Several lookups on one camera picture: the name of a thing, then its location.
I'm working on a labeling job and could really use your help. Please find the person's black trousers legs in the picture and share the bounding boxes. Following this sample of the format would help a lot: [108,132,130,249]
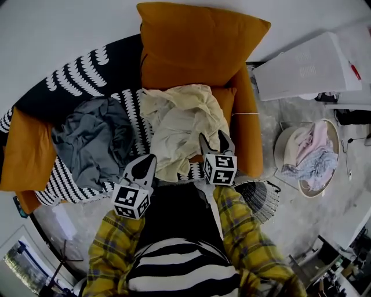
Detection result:
[135,181,224,256]

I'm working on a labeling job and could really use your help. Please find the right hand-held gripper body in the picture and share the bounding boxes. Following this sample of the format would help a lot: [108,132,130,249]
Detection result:
[203,149,238,186]

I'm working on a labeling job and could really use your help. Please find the black white patterned blanket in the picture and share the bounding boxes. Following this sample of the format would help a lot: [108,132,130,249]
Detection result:
[0,34,210,207]

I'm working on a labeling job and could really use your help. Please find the pink clothes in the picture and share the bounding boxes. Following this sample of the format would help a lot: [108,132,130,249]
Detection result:
[294,120,334,190]

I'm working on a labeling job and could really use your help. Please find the grey garment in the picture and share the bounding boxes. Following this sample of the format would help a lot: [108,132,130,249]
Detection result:
[51,96,136,192]

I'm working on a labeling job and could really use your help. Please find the orange sofa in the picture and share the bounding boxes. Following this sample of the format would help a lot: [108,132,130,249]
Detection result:
[16,66,264,215]

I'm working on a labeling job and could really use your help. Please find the small orange cushion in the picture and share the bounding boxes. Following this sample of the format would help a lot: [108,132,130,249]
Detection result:
[190,86,238,164]

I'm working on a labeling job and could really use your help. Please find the large orange cushion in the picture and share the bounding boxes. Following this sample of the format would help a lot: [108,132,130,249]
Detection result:
[0,106,58,193]
[136,2,272,91]

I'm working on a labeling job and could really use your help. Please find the person's striped shirt torso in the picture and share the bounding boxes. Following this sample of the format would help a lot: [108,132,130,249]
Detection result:
[126,237,242,297]

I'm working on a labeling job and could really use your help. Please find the person's right forearm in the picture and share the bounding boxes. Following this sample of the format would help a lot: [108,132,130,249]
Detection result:
[213,185,308,297]

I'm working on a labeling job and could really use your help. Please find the wooden easel stand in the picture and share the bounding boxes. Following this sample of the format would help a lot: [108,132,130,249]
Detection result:
[53,240,85,279]

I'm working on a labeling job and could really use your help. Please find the person's left forearm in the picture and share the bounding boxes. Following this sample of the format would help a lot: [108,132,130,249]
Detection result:
[86,210,146,297]

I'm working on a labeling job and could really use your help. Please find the woven laundry basket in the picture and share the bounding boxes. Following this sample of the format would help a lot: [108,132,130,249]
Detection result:
[234,179,281,224]

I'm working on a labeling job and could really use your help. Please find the black waste bin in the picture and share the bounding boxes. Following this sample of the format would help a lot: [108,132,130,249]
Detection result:
[334,108,371,126]

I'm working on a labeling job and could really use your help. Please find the teal box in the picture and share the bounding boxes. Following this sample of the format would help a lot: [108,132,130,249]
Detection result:
[13,195,30,219]

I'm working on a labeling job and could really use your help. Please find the cream shirt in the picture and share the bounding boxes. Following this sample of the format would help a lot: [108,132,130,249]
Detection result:
[139,84,231,183]

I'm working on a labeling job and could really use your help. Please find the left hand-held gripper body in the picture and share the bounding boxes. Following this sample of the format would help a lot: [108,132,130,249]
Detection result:
[112,177,154,220]

